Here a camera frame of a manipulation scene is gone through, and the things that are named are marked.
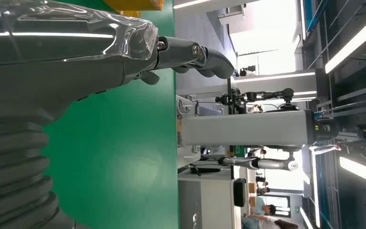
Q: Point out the yellow taped cardboard box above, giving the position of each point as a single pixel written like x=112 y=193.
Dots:
x=132 y=4

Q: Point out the person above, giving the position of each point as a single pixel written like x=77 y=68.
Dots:
x=265 y=222
x=262 y=209

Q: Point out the white ceiling light strip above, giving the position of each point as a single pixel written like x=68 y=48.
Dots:
x=315 y=189
x=353 y=44
x=363 y=172

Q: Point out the grey cabinet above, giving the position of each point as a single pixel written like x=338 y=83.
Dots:
x=208 y=205

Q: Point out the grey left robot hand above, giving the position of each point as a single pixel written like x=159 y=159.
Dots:
x=44 y=75

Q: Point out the black monitor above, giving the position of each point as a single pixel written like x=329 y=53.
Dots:
x=240 y=192

